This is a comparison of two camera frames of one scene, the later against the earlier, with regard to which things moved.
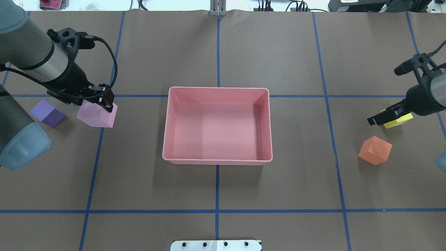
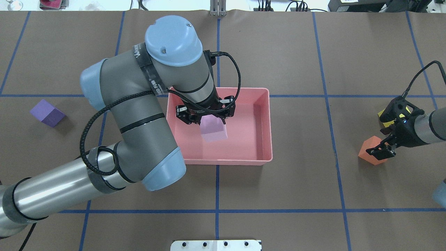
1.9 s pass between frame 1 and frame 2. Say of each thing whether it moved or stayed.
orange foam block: stayed
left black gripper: moved
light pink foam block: moved
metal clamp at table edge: stayed
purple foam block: stayed
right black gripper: moved
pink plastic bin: stayed
